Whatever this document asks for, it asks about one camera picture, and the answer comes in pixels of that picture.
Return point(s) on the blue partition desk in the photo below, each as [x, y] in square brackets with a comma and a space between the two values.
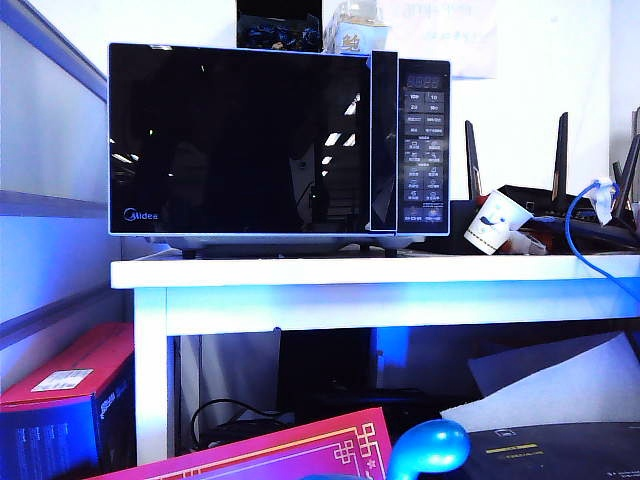
[240, 140]

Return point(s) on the white black microwave oven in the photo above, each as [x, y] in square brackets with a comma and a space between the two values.
[424, 150]

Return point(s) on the pink box gold pattern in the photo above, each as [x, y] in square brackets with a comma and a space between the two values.
[300, 450]

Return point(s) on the red blue cardboard box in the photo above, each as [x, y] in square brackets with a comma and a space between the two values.
[60, 360]

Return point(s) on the black box yellow label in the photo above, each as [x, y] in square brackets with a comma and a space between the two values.
[550, 450]

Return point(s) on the white table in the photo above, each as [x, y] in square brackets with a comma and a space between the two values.
[300, 272]

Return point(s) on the black computer tower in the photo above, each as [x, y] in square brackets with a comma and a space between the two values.
[325, 360]

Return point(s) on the white blue paper cup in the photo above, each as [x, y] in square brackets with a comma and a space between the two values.
[492, 224]

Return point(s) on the black flat device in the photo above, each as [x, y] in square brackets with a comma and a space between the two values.
[250, 432]

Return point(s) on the red white small package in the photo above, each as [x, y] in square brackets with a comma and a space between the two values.
[525, 245]

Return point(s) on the black router with antennas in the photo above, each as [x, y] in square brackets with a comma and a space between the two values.
[547, 198]

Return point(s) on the glossy blue round object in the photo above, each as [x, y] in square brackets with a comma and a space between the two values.
[430, 445]

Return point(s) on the white paper sheet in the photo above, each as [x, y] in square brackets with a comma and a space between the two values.
[550, 390]

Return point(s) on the white tape tag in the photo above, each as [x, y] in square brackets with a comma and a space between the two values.
[605, 199]

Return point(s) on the white wall paper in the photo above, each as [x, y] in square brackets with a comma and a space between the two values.
[450, 45]

